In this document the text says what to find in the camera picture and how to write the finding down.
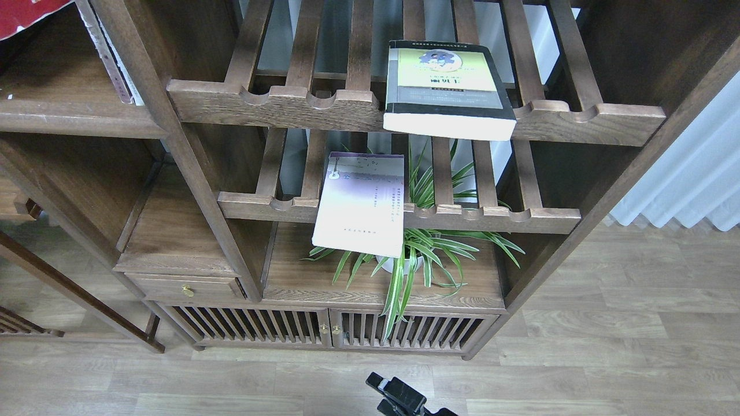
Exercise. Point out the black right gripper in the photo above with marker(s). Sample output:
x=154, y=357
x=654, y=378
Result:
x=399, y=399

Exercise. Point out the red book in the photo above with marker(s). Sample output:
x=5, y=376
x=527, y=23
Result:
x=18, y=15

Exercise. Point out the green spider plant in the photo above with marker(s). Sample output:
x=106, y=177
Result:
x=420, y=250

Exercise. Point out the white lavender book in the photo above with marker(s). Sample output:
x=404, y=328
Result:
x=362, y=204

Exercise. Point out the dark wooden bookshelf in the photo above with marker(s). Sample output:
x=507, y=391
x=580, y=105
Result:
x=214, y=182

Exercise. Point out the brass drawer knob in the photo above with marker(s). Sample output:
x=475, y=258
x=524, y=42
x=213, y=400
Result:
x=188, y=291

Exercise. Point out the black and yellow book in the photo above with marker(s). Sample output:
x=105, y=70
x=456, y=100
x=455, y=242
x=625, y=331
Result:
x=447, y=90

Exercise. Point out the white curtain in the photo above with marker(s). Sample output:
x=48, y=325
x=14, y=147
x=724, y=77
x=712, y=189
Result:
x=697, y=178

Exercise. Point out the white upright book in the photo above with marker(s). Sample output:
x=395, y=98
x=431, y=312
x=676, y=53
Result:
x=109, y=56

